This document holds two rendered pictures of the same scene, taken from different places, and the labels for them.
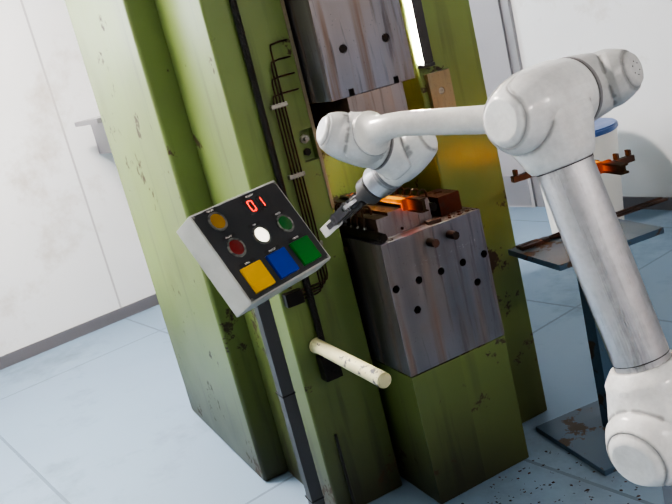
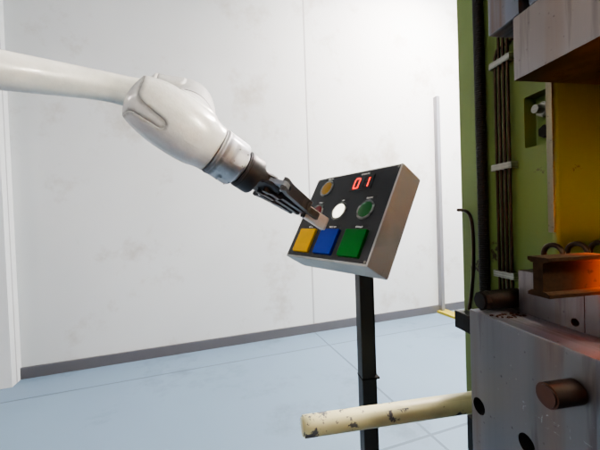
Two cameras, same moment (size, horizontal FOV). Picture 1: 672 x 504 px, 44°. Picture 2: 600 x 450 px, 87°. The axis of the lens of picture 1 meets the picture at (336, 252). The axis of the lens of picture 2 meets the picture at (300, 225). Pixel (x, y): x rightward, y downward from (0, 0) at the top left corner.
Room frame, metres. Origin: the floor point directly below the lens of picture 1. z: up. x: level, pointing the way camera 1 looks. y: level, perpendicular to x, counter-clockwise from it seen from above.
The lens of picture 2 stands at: (2.29, -0.70, 1.07)
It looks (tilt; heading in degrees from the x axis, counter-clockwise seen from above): 1 degrees down; 104
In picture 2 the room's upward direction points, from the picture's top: 2 degrees counter-clockwise
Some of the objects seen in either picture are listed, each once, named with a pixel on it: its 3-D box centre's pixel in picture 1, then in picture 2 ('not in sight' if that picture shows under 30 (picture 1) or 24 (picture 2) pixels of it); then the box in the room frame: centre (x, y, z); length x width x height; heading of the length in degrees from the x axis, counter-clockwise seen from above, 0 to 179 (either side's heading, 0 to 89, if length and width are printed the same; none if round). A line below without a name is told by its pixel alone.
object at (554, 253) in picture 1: (583, 241); not in sight; (2.61, -0.80, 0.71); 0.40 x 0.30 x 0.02; 107
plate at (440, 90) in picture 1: (441, 96); not in sight; (2.78, -0.47, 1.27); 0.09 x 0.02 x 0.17; 114
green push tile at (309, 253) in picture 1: (304, 250); (353, 243); (2.22, 0.08, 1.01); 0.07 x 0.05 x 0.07; 139
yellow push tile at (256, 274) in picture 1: (257, 277); (305, 240); (2.07, 0.21, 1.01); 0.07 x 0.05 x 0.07; 139
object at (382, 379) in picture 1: (348, 361); (396, 412); (2.31, 0.04, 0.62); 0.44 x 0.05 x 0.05; 24
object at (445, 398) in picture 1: (427, 396); not in sight; (2.76, -0.20, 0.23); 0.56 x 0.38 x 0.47; 24
